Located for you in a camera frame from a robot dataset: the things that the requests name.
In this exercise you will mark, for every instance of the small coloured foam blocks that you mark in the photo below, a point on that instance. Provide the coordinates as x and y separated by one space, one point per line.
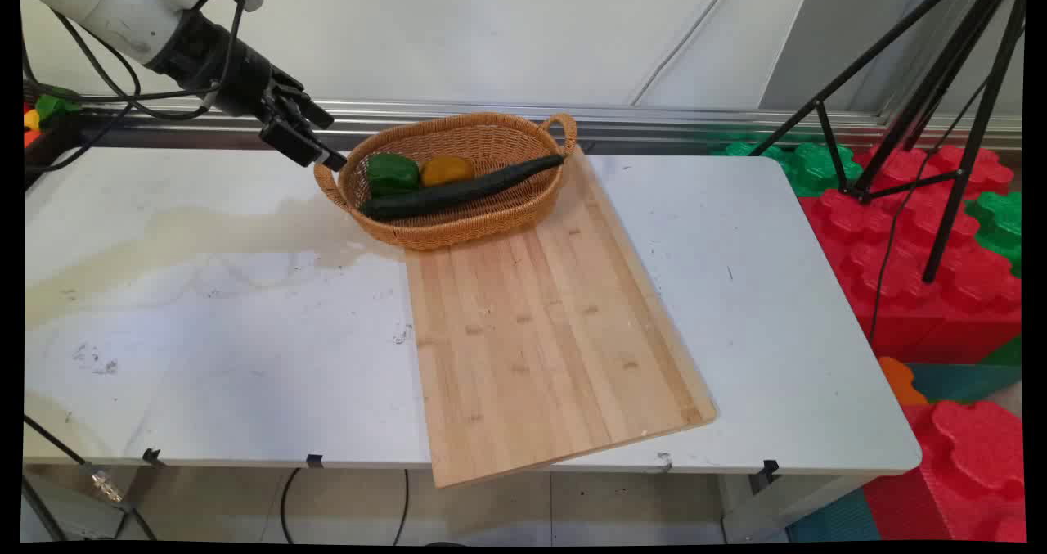
49 110

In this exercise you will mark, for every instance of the dark green cucumber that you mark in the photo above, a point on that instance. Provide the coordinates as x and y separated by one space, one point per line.
458 194

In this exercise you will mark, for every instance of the orange bell pepper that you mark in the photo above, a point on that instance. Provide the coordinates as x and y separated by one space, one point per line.
446 169

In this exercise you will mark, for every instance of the teal foam mat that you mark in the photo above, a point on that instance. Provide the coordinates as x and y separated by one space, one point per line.
834 521
961 380

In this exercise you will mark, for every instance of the woven wicker basket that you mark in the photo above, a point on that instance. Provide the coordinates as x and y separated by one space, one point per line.
458 227

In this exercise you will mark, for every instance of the aluminium wall rail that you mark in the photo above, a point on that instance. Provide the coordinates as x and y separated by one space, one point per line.
654 120

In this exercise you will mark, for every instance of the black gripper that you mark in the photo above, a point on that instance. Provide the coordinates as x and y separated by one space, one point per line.
221 67

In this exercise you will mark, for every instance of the green foam block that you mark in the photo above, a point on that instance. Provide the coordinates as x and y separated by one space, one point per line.
999 222
806 165

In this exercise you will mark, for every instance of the orange foam piece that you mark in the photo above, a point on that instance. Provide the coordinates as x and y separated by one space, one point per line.
900 380

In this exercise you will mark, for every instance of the green bell pepper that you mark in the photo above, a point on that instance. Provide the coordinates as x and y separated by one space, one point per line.
393 173

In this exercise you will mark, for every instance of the white table leg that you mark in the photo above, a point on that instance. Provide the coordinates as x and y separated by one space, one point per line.
777 505

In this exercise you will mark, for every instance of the black tripod stand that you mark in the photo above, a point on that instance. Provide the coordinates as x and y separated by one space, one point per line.
953 71

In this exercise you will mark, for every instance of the bamboo cutting board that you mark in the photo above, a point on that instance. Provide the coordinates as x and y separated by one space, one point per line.
548 341

